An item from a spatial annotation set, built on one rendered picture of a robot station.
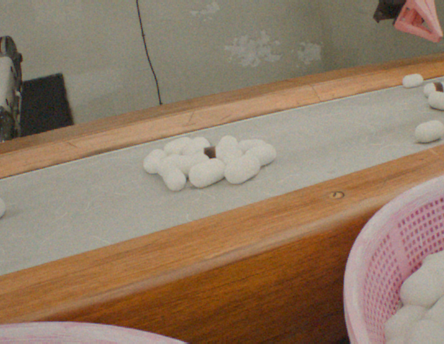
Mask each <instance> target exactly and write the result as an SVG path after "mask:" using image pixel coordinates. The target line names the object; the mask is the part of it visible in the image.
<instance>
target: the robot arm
mask: <svg viewBox="0 0 444 344"><path fill-rule="evenodd" d="M378 2H379V4H378V6H377V7H376V11H375V12H374V16H373V18H374V19H375V21H376V22H377V23H379V21H380V20H389V19H394V21H393V22H392V26H393V27H394V28H395V29H396V30H398V31H401V32H404V33H407V34H413V35H416V36H419V37H422V38H425V39H427V40H431V41H433V42H435V43H439V42H440V40H441V38H442V36H443V34H442V30H441V28H440V25H439V23H438V19H437V13H436V12H435V6H434V1H433V0H378ZM423 22H426V23H427V25H428V27H429V28H430V30H431V31H430V30H428V29H427V28H426V27H424V26H422V23H423Z"/></svg>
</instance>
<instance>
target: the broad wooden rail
mask: <svg viewBox="0 0 444 344"><path fill-rule="evenodd" d="M413 74H417V75H421V76H422V77H423V81H425V80H427V79H436V78H439V77H444V52H435V53H432V54H426V55H422V56H416V57H410V58H408V57H407V58H403V59H399V60H397V59H396V60H392V61H383V62H379V63H375V64H368V65H365V66H355V67H351V68H348V69H344V70H343V69H340V70H334V71H329V72H326V73H324V72H323V73H318V74H315V75H307V76H304V77H303V76H301V77H296V78H293V79H285V80H282V81H279V82H270V83H267V84H259V85H256V86H252V87H248V88H240V89H237V90H229V91H225V92H221V93H214V94H211V95H206V96H202V97H195V98H191V99H188V100H184V101H180V102H172V103H169V104H165V105H161V106H154V107H150V108H146V109H143V110H139V111H132V112H128V113H124V114H121V115H114V116H110V117H106V118H102V119H99V120H92V121H89V122H84V123H81V124H75V125H71V126H67V127H64V128H60V129H54V130H50V131H47V132H44V133H40V134H35V135H30V136H27V137H23V138H18V139H14V140H11V141H7V142H4V143H0V180H1V179H5V178H8V177H11V176H15V175H18V174H26V173H29V172H32V171H35V170H41V169H43V168H47V167H50V166H54V165H62V164H65V163H69V162H72V161H77V160H80V159H84V158H87V157H91V156H96V155H100V154H102V153H106V152H112V151H115V150H118V149H122V148H126V147H132V146H137V145H142V144H145V143H150V142H155V141H158V140H162V139H165V138H171V137H175V136H179V135H181V134H188V133H191V132H195V131H198V130H202V129H209V128H212V127H215V126H219V125H222V124H228V123H233V122H236V121H239V120H249V119H253V118H256V117H259V116H263V115H269V114H273V113H276V112H280V111H286V110H292V109H297V108H300V107H303V106H309V105H313V104H316V103H323V102H329V101H332V100H335V99H339V98H342V97H343V98H345V97H351V96H355V95H357V94H364V93H370V92H373V91H376V90H379V91H380V90H383V89H386V88H391V87H394V88H395V87H397V86H402V85H404V84H403V83H402V82H403V79H404V77H405V76H407V75H413Z"/></svg>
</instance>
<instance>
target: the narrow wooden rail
mask: <svg viewBox="0 0 444 344"><path fill-rule="evenodd" d="M442 175H444V143H443V144H440V145H438V146H435V147H432V148H427V149H424V150H422V151H419V152H416V153H413V154H410V155H405V156H401V157H399V158H396V159H394V160H391V161H387V162H384V163H382V164H377V165H372V166H370V167H368V168H364V169H362V170H357V171H356V172H353V173H350V174H345V175H343V176H341V177H337V178H332V179H328V180H325V181H322V182H320V183H315V184H312V185H310V186H307V187H304V188H299V189H297V190H294V191H291V192H287V193H284V194H281V195H278V196H276V197H271V198H268V199H265V200H262V201H255V202H253V203H250V204H246V205H244V206H239V207H237V208H234V209H231V210H227V211H223V212H220V213H218V214H215V215H211V216H207V217H205V218H202V219H197V220H192V221H189V222H187V223H183V224H179V225H176V226H174V227H170V228H167V229H161V230H158V231H156V232H153V233H148V234H145V235H143V236H140V237H135V238H131V239H128V240H125V241H123V242H116V243H113V244H110V245H108V246H105V247H98V248H96V249H93V250H90V251H84V252H81V253H79V254H76V255H72V256H67V257H65V258H60V259H58V260H54V261H49V262H47V263H44V264H41V265H35V266H33V267H28V268H26V269H20V270H17V271H15V272H10V273H8V274H2V275H0V325H2V324H3V325H5V324H22V323H33V322H36V323H40V322H71V323H86V324H105V325H110V326H116V327H122V328H133V329H137V330H142V331H145V332H150V333H155V334H159V335H162V336H165V337H170V338H173V339H176V340H179V341H181V342H184V343H187V344H349V343H350V338H349V337H348V333H347V331H348V330H347V325H346V322H345V321H346V318H345V312H344V296H343V287H344V276H345V270H346V265H347V260H348V257H349V255H350V252H351V249H352V248H353V246H354V243H355V241H356V239H357V237H358V235H359V234H360V232H361V230H362V229H363V228H364V226H365V225H366V224H367V223H368V221H369V220H370V219H371V218H372V217H373V216H374V215H375V213H376V212H377V211H379V210H381V209H382V208H383V207H384V206H385V205H387V204H388V203H389V202H390V201H391V200H393V199H394V198H395V197H398V196H400V195H401V194H402V193H404V192H406V191H408V190H410V189H411V188H413V187H415V186H417V185H419V184H421V183H425V182H428V181H429V180H432V179H435V178H436V177H440V176H442Z"/></svg>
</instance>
